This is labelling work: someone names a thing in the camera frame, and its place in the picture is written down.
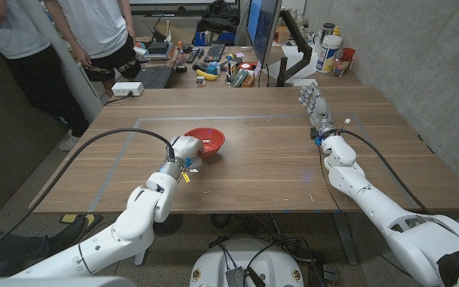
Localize person in black trousers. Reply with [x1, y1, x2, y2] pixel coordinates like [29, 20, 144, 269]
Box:
[0, 0, 91, 151]

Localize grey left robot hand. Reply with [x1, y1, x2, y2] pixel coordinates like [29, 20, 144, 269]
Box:
[159, 134, 206, 179]

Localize white robot torso base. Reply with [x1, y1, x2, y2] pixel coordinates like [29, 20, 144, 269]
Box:
[189, 238, 305, 287]

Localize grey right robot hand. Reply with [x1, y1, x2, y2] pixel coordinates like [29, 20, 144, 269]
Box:
[299, 82, 336, 139]

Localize black backpack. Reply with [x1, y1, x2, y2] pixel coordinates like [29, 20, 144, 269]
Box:
[195, 0, 241, 35]

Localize black laptop keyboard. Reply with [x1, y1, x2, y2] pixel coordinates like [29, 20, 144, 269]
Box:
[133, 65, 174, 89]

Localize black desktop keyboard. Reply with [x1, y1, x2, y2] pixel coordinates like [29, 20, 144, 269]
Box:
[203, 43, 226, 64]

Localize dark lidded bottle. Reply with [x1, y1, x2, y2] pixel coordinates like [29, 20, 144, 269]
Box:
[319, 22, 336, 45]

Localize yellow banana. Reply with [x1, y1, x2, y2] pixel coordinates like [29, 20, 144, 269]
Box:
[195, 69, 218, 81]

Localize blue bag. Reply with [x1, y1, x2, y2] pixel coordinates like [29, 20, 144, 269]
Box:
[192, 30, 237, 46]

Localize clear glass jar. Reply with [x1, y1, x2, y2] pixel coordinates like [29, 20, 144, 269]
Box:
[331, 54, 350, 77]

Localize red bowl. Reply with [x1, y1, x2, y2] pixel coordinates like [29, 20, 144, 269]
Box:
[184, 127, 226, 158]

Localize person in camouflage shorts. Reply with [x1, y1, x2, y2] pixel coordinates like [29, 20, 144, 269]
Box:
[44, 0, 143, 96]

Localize yellow flat floor item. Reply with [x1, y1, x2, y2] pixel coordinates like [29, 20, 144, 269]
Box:
[59, 214, 104, 232]

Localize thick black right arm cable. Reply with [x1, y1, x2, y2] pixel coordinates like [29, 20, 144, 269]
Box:
[339, 128, 430, 214]

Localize white power strip box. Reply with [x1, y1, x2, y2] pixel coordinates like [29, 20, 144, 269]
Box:
[111, 81, 145, 97]

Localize large white labelled canister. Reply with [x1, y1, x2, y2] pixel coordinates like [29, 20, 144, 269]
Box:
[316, 34, 343, 74]

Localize black round floor fan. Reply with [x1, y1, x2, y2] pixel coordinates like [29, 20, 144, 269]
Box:
[152, 214, 184, 238]

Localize seated person dark trousers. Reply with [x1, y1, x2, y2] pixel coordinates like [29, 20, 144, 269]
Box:
[0, 214, 89, 276]

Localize white slanted pole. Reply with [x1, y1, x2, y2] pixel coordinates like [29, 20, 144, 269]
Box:
[21, 0, 105, 123]

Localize computer monitor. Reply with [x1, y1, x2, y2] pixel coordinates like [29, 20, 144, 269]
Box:
[245, 0, 283, 67]

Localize grey metal table leg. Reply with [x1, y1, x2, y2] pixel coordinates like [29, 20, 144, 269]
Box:
[331, 210, 359, 266]
[134, 246, 153, 267]

